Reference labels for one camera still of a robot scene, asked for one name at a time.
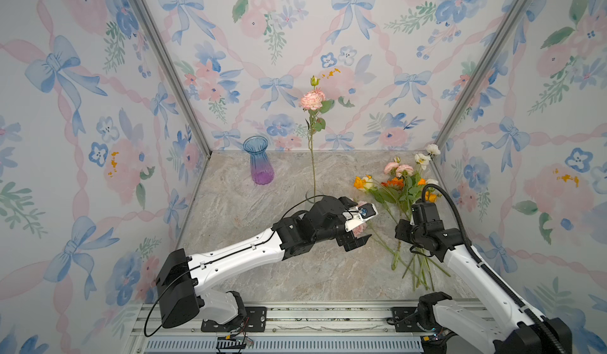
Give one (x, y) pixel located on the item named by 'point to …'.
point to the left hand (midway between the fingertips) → (363, 215)
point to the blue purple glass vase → (262, 171)
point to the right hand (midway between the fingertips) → (401, 228)
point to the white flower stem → (422, 160)
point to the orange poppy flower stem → (431, 197)
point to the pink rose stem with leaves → (404, 171)
